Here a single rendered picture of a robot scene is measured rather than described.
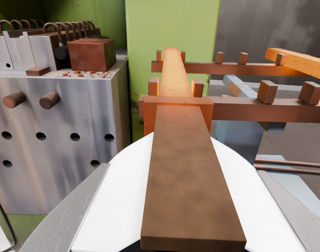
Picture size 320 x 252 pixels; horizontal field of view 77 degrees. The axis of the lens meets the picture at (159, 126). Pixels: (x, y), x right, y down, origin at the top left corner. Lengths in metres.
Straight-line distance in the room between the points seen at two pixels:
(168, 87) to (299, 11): 3.80
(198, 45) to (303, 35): 3.43
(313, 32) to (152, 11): 3.57
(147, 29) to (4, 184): 0.61
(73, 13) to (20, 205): 0.76
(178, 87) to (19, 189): 0.64
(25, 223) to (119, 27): 0.82
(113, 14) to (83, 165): 0.65
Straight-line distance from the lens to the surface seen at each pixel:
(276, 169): 0.58
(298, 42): 4.00
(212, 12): 0.65
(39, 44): 0.57
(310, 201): 0.54
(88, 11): 1.02
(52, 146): 0.59
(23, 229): 0.89
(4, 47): 0.61
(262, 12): 3.81
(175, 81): 0.20
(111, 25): 1.00
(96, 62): 0.52
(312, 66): 0.42
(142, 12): 0.63
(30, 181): 0.70
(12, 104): 0.53
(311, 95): 0.26
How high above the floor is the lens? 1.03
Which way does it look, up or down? 28 degrees down
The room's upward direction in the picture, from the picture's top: 1 degrees clockwise
